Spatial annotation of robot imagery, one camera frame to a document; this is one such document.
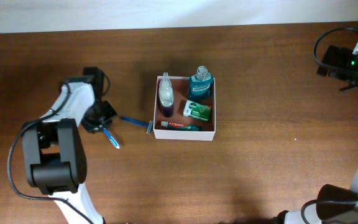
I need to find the blue white toothbrush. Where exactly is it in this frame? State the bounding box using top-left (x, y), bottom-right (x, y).
top-left (103, 128), bottom-right (120, 149)

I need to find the blue disposable razor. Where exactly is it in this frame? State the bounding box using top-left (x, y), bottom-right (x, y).
top-left (119, 116), bottom-right (154, 134)

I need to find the toothpaste tube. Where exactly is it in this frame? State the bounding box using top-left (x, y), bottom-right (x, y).
top-left (161, 121), bottom-right (203, 131)

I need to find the clear foam soap dispenser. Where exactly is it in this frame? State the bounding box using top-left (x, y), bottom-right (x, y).
top-left (158, 72), bottom-right (174, 118)

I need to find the green white soap bar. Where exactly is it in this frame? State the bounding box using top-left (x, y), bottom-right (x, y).
top-left (183, 100), bottom-right (212, 121)

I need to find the teal mouthwash bottle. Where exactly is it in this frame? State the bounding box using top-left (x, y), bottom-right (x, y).
top-left (188, 66), bottom-right (213, 101)

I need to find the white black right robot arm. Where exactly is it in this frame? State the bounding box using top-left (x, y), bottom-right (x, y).
top-left (272, 29), bottom-right (358, 224)

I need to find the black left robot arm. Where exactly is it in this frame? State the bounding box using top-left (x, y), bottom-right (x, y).
top-left (19, 67), bottom-right (117, 223)

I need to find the white cardboard box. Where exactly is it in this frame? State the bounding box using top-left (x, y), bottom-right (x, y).
top-left (153, 76), bottom-right (216, 141)

